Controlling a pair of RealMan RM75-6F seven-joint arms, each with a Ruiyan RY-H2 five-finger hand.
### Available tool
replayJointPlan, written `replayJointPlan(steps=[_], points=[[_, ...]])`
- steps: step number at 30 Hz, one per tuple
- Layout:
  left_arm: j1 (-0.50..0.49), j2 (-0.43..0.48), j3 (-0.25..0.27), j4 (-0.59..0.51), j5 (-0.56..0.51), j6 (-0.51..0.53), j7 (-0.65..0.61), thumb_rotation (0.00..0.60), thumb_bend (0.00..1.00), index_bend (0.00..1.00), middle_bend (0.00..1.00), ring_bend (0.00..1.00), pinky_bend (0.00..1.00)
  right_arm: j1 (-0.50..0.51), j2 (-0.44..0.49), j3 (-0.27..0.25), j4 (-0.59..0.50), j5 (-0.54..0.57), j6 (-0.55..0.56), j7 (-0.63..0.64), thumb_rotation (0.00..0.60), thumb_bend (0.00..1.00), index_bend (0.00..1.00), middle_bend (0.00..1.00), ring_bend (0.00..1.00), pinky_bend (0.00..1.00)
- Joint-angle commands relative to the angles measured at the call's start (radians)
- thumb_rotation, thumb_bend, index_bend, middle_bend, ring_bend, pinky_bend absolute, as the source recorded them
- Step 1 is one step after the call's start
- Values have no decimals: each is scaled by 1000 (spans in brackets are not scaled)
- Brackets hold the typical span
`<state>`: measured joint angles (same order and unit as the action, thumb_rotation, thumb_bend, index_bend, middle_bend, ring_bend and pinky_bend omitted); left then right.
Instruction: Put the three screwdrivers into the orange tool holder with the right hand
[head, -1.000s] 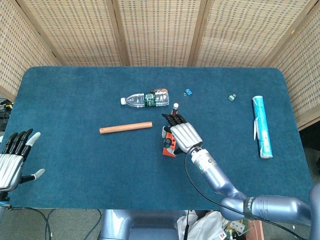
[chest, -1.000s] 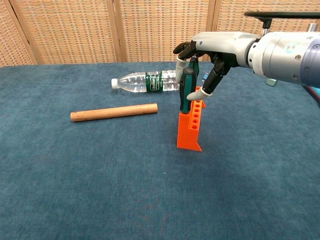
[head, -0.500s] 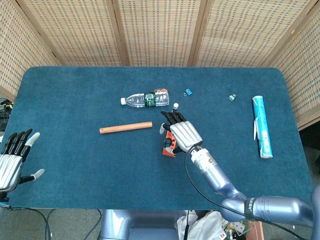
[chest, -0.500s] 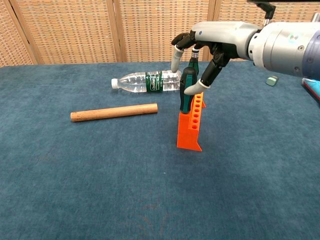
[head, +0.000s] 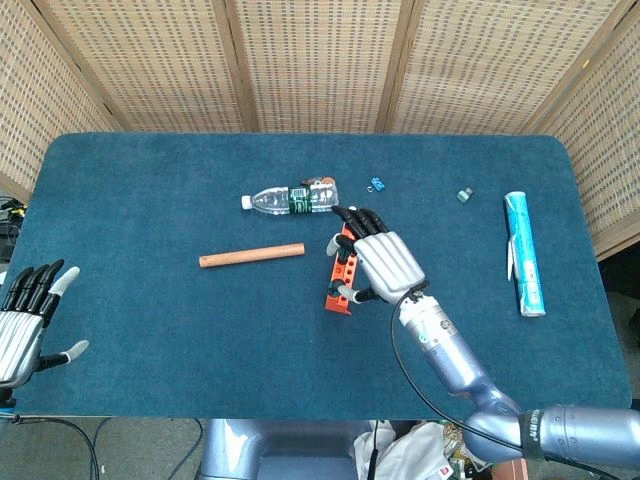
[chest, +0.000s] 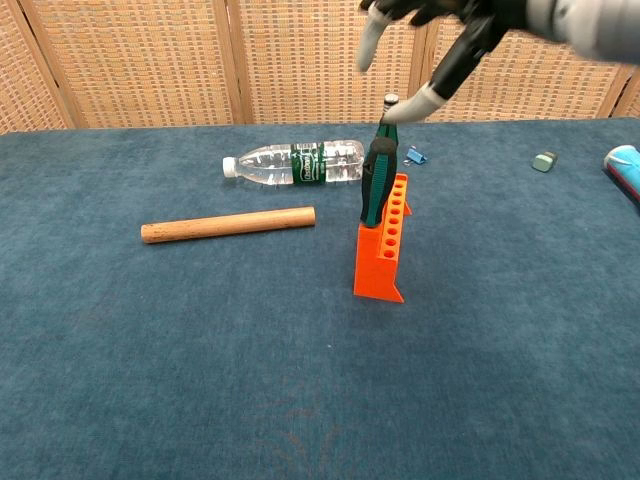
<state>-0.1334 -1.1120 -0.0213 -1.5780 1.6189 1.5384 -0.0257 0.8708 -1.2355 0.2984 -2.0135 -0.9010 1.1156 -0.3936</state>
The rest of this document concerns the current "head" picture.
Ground wooden dowel rod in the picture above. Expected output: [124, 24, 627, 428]
[198, 242, 306, 270]

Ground blue-grey robot torso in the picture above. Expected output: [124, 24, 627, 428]
[198, 418, 371, 480]

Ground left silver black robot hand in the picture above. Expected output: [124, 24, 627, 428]
[0, 258, 90, 389]

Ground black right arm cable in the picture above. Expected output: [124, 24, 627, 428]
[390, 287, 621, 480]

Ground clear plastic water bottle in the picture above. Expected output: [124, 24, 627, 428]
[241, 184, 342, 217]

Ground light blue cylindrical tube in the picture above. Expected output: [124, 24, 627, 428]
[503, 190, 547, 318]

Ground black equipment with cables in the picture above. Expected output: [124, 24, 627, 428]
[0, 197, 26, 261]

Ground black floor cables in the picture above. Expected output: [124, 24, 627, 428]
[14, 417, 109, 480]

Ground orange tool holder rack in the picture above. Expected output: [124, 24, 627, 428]
[323, 222, 362, 317]

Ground black hanging cable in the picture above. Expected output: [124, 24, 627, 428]
[368, 419, 379, 480]

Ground white plastic bag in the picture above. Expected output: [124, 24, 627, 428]
[353, 422, 449, 480]

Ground thin blue floor cable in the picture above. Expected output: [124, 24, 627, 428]
[179, 418, 206, 474]

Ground blue felt table mat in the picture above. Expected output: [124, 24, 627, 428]
[12, 132, 634, 421]

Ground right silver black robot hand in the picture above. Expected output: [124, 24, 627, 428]
[325, 204, 431, 305]

